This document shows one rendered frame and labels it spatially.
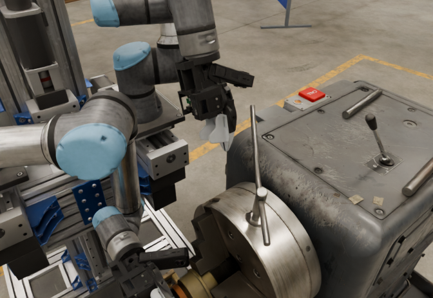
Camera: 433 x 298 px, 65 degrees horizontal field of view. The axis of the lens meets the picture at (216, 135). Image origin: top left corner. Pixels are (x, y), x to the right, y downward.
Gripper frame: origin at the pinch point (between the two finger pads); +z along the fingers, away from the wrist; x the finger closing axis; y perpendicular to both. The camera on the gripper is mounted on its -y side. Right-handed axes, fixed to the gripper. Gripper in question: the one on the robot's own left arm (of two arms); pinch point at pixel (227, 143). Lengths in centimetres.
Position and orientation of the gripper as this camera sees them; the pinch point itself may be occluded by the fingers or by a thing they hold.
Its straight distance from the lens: 73.2
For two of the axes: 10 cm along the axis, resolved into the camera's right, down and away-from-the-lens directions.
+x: 5.7, 2.0, -8.0
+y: -8.0, 3.6, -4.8
